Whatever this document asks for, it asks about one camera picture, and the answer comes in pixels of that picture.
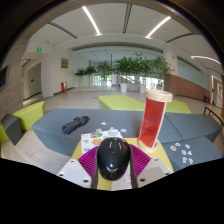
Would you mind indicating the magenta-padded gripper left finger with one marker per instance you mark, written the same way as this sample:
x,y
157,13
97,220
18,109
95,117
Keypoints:
x,y
75,173

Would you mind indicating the group of ceiling strip lights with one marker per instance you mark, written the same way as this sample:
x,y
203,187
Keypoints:
x,y
91,20

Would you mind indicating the black wall screen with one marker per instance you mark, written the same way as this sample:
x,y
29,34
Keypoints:
x,y
3,77

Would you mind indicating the green exit sign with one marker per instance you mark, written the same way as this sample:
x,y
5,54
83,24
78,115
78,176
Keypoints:
x,y
39,49

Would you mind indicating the small dark grey seat block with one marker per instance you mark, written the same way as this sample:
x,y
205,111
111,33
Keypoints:
x,y
11,128

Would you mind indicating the black computer mouse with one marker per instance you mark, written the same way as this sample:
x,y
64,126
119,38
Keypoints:
x,y
113,156

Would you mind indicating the lime green seat block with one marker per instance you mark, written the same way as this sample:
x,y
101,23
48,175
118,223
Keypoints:
x,y
120,102
178,106
30,115

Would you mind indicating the wooden bench with black frame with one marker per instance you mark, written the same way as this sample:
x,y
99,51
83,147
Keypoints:
x,y
213,112

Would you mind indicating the red cylinder with wooden ends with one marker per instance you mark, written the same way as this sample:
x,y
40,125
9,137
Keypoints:
x,y
151,120

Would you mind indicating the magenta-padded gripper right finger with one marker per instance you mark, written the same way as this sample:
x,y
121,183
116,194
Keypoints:
x,y
153,171

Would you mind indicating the group of potted green plants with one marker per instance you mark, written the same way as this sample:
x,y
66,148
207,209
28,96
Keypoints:
x,y
126,66

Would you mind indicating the grey door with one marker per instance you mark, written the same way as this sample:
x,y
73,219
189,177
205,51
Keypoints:
x,y
34,81

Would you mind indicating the white sticker sheet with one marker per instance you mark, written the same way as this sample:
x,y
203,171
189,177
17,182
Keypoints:
x,y
90,140

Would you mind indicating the red floor cabinet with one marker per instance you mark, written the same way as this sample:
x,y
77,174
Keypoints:
x,y
64,87

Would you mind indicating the large grey seat block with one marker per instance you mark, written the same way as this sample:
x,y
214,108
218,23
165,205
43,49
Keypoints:
x,y
50,128

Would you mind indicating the group of small loose stickers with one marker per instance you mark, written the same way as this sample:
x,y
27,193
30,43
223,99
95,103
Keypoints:
x,y
184,152

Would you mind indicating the dark blue folded umbrella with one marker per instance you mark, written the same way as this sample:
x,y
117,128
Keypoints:
x,y
75,125

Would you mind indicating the golden wall plaque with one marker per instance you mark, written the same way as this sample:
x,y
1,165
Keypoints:
x,y
64,63

